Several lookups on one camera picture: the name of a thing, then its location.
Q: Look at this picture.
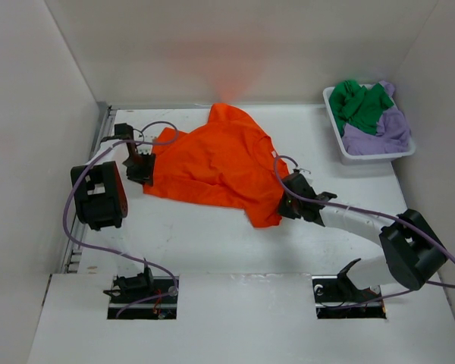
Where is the green t-shirt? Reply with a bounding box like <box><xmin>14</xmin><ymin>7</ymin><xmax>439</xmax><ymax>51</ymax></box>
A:
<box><xmin>328</xmin><ymin>80</ymin><xmax>394</xmax><ymax>136</ymax></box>

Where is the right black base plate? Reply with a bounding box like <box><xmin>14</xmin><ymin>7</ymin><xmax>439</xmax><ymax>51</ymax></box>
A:
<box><xmin>312</xmin><ymin>276</ymin><xmax>386</xmax><ymax>319</ymax></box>

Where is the lavender t-shirt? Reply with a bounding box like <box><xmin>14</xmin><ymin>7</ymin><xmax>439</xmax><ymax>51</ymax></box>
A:
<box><xmin>341</xmin><ymin>81</ymin><xmax>410</xmax><ymax>155</ymax></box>

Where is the aluminium rail left edge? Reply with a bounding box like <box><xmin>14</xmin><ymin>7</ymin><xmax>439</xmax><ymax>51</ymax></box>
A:
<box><xmin>58</xmin><ymin>101</ymin><xmax>117</xmax><ymax>274</ymax></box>

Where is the orange t-shirt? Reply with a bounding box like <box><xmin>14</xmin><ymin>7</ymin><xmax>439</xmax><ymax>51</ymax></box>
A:
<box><xmin>143</xmin><ymin>103</ymin><xmax>289</xmax><ymax>228</ymax></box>

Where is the white plastic bin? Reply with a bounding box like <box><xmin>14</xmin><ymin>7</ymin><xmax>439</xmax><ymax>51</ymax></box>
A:
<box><xmin>322</xmin><ymin>86</ymin><xmax>416</xmax><ymax>165</ymax></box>

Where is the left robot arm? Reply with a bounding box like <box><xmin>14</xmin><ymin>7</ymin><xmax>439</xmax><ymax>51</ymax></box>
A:
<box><xmin>70</xmin><ymin>123</ymin><xmax>156</xmax><ymax>231</ymax></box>

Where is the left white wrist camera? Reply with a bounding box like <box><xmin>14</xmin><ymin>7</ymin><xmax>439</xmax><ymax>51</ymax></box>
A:
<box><xmin>136</xmin><ymin>138</ymin><xmax>156</xmax><ymax>154</ymax></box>

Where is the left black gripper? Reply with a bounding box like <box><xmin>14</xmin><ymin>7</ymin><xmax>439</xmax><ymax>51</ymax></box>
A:
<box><xmin>123</xmin><ymin>150</ymin><xmax>155</xmax><ymax>187</ymax></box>

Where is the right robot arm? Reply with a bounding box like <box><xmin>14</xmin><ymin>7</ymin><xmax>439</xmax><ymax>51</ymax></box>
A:
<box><xmin>278</xmin><ymin>171</ymin><xmax>448</xmax><ymax>306</ymax></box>

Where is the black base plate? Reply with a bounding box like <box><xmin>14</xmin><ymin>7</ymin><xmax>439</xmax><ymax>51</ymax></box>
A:
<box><xmin>103</xmin><ymin>277</ymin><xmax>178</xmax><ymax>321</ymax></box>
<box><xmin>312</xmin><ymin>276</ymin><xmax>386</xmax><ymax>319</ymax></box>

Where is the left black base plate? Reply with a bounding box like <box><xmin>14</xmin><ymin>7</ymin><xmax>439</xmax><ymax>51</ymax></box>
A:
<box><xmin>103</xmin><ymin>277</ymin><xmax>178</xmax><ymax>321</ymax></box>

